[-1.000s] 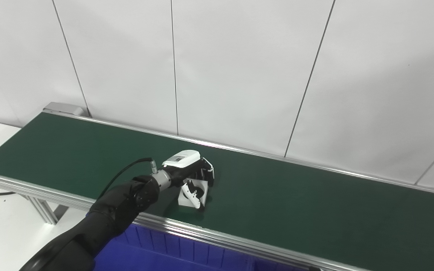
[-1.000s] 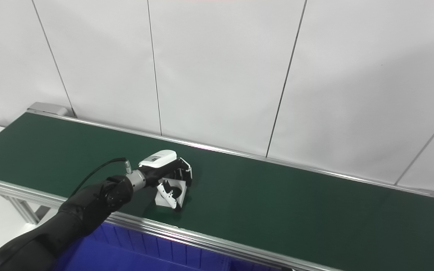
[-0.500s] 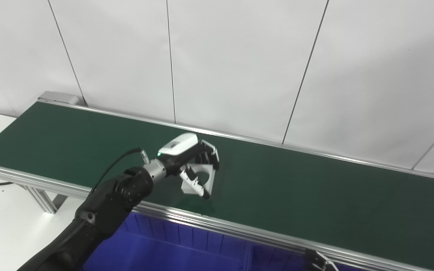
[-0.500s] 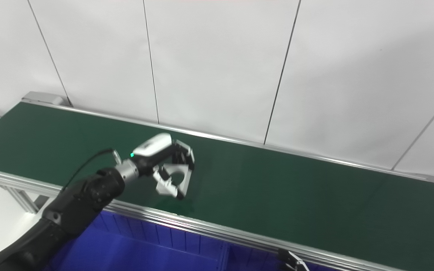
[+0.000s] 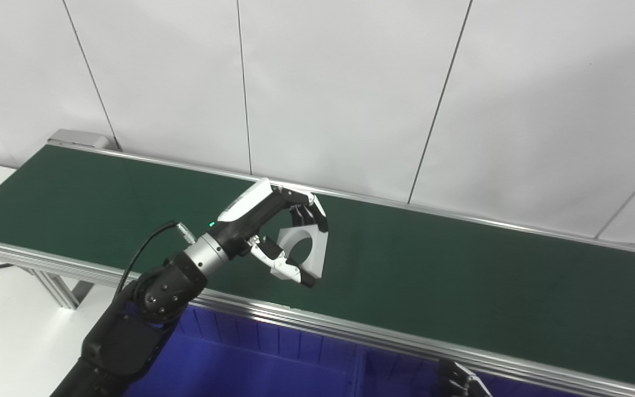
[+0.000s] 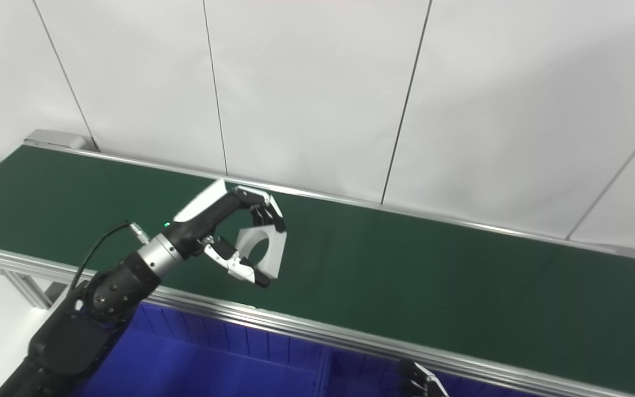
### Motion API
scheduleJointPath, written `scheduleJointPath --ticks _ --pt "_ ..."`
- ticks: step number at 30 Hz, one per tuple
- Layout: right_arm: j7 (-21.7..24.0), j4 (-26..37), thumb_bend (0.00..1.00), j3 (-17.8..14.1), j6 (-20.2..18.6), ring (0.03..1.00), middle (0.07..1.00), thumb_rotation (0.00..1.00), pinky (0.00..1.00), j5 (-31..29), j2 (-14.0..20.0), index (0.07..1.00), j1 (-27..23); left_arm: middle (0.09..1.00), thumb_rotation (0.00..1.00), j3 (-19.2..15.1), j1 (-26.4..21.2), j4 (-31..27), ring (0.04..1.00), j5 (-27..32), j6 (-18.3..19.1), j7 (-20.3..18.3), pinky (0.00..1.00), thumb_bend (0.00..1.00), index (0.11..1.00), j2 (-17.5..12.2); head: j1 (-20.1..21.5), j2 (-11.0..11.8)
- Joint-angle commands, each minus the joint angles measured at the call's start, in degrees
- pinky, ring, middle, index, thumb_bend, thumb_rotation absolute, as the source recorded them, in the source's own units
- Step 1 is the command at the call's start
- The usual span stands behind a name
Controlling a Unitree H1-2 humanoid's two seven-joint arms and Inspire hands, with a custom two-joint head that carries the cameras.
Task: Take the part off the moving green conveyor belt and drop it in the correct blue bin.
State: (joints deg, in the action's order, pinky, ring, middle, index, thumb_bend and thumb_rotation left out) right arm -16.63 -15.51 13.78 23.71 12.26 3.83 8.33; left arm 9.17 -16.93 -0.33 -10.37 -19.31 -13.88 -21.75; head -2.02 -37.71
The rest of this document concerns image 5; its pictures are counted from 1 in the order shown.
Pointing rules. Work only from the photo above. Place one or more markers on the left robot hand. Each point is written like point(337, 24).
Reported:
point(251, 212)

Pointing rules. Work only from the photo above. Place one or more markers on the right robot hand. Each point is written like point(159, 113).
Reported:
point(458, 383)

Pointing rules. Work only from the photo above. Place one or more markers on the white square part with hole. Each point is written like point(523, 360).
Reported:
point(318, 256)

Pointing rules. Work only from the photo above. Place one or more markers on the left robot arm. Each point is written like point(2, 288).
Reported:
point(124, 342)

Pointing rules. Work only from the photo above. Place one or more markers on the blue plastic bin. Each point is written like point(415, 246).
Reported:
point(251, 364)
point(400, 377)

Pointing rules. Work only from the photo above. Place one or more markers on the green conveyor belt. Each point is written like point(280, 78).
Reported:
point(20, 258)
point(461, 275)

